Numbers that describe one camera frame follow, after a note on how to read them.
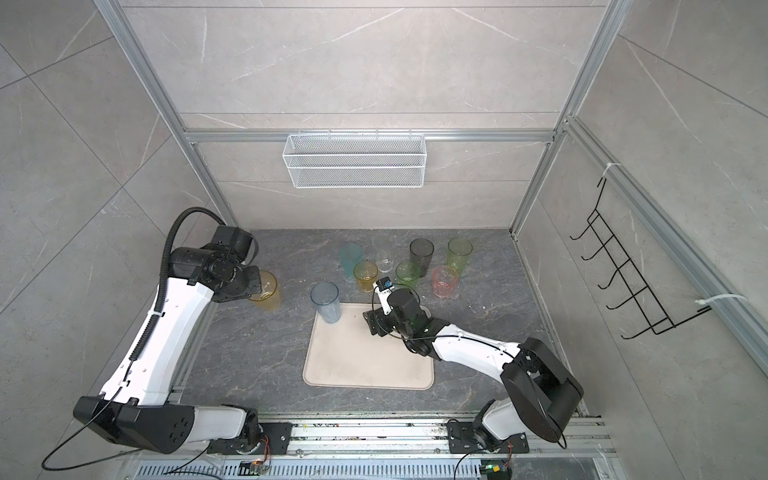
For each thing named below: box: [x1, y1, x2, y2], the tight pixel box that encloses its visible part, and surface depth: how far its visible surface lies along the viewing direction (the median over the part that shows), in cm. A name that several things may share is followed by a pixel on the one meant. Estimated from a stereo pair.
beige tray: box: [302, 304, 435, 391], surface depth 87 cm
